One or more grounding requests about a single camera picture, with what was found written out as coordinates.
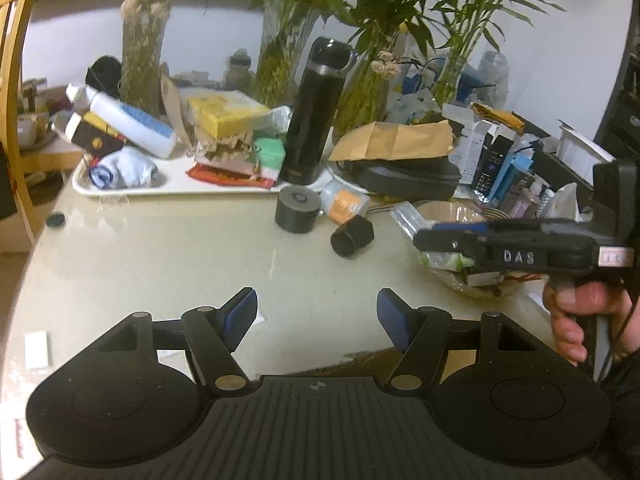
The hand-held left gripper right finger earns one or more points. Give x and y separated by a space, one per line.
395 320

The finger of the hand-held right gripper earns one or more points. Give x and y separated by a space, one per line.
450 242
460 228

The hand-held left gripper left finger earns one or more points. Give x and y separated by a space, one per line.
240 317

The person's right hand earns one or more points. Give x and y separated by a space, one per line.
570 305

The green wet wipes packet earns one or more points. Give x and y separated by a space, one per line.
445 261

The black carton box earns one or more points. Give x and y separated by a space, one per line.
492 170

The blue carton box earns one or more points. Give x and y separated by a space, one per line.
515 175

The black zip case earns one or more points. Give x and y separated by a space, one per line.
400 180

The white carton box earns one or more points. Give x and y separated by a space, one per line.
472 145

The black cylindrical cap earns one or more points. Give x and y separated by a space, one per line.
357 232

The white ribbed box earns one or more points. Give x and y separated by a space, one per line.
580 145

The brown paper envelope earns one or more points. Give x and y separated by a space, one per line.
395 140

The white bottle with orange label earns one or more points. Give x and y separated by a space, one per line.
345 202

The black cylinder with grey top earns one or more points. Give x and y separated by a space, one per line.
295 215

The red packet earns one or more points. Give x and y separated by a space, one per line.
220 176

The glass vase with bamboo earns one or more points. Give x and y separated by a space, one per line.
450 75
142 60
280 60
360 105

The white tray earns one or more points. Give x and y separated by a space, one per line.
165 182

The clear plastic bottle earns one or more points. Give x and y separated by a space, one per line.
492 72

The green and white packet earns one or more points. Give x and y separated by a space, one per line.
270 152

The brown crumpled paper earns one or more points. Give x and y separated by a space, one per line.
225 147

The black thermos flask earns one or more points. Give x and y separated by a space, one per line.
310 120

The white rolled sock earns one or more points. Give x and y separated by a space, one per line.
130 167

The small white paper piece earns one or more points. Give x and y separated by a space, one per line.
37 350

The yellow box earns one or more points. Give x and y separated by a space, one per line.
225 110

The small black round cap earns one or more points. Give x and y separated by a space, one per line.
55 220

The white bottle with blue label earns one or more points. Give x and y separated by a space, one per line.
140 122

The black and gold box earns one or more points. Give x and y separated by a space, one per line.
92 140

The wooden chair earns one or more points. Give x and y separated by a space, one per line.
20 60

